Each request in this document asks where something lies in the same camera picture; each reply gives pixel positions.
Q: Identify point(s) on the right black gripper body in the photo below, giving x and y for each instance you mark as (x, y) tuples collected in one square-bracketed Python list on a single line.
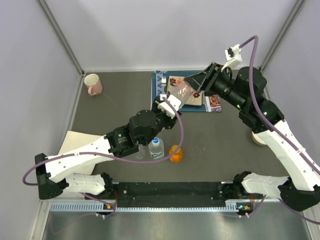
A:
[(218, 84)]

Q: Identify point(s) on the orange juice bottle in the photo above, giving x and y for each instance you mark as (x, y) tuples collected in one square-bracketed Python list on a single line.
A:
[(178, 154)]

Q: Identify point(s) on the square floral plate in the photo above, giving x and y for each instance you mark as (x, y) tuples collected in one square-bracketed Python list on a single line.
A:
[(195, 99)]

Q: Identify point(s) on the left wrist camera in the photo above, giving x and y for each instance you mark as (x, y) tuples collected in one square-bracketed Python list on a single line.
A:
[(169, 105)]

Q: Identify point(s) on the white notebook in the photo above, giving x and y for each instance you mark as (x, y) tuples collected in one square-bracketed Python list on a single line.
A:
[(86, 142)]

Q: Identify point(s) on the white paper cup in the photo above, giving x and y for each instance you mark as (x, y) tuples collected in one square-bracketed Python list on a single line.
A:
[(257, 140)]

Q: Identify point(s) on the clear empty glass bottle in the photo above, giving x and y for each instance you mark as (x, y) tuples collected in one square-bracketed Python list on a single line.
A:
[(143, 153)]

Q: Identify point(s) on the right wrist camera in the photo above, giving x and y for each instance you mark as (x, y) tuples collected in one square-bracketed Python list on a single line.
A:
[(233, 57)]

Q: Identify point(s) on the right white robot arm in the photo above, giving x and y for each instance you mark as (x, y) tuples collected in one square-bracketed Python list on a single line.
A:
[(300, 189)]

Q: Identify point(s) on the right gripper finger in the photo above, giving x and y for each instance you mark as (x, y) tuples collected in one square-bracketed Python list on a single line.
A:
[(201, 76), (198, 86)]

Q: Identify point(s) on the blue cap water bottle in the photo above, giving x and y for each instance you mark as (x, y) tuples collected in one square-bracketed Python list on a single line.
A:
[(156, 148)]

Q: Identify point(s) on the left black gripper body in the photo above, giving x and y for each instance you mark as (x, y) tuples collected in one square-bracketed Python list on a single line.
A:
[(162, 120)]

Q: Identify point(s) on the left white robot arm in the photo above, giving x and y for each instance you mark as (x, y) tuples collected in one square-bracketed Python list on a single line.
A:
[(60, 174)]

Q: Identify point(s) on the blue patterned placemat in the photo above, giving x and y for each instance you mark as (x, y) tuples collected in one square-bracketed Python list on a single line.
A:
[(157, 88)]

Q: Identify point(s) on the red label water bottle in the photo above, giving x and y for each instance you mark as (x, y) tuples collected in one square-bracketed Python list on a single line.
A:
[(181, 90)]

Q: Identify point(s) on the pink mug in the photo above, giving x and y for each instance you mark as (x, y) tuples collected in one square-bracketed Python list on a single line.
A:
[(93, 84)]

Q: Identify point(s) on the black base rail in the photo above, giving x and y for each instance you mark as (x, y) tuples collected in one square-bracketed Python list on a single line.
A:
[(173, 194)]

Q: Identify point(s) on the silver fork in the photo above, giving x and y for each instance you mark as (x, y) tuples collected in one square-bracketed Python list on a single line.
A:
[(163, 82)]

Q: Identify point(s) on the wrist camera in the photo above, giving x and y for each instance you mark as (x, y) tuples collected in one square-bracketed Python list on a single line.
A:
[(233, 57), (169, 105)]

